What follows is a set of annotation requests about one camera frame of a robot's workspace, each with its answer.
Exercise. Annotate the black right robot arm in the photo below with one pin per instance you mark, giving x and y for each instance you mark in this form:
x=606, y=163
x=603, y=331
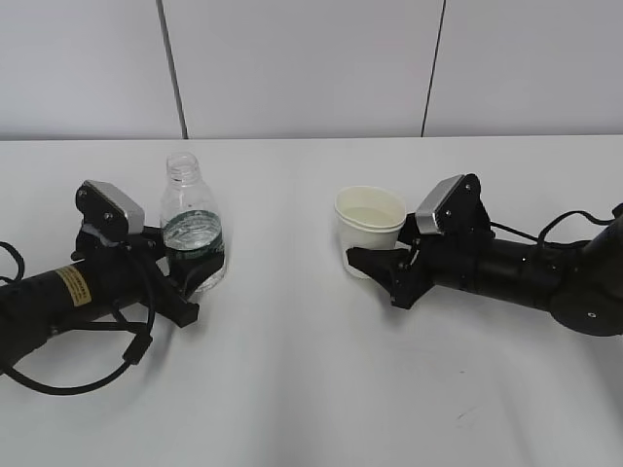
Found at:
x=579, y=284

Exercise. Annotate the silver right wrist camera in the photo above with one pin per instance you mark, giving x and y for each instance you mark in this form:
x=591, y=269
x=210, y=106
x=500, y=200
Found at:
x=454, y=205

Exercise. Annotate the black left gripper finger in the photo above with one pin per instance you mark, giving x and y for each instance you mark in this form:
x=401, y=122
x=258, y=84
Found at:
x=152, y=237
x=188, y=271

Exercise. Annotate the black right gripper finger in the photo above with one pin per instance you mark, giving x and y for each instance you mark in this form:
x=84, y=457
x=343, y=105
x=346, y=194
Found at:
x=409, y=231
x=383, y=266

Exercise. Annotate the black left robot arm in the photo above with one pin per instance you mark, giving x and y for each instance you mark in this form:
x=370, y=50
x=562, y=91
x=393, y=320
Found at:
x=58, y=301

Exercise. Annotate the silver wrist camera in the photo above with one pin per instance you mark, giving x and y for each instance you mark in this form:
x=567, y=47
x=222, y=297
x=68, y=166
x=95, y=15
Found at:
x=109, y=214
x=454, y=205

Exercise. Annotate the white paper cup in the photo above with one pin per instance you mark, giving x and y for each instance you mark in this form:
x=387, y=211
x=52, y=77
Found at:
x=367, y=217

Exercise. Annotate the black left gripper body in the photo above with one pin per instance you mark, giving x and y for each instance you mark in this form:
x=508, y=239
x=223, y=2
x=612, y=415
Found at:
x=127, y=273

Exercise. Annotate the clear water bottle green label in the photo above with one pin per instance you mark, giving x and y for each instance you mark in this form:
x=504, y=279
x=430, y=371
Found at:
x=189, y=215

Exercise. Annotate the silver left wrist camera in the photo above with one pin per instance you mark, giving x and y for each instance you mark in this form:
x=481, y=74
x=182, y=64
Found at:
x=109, y=214

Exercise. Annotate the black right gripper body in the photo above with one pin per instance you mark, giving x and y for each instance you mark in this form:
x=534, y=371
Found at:
x=448, y=260

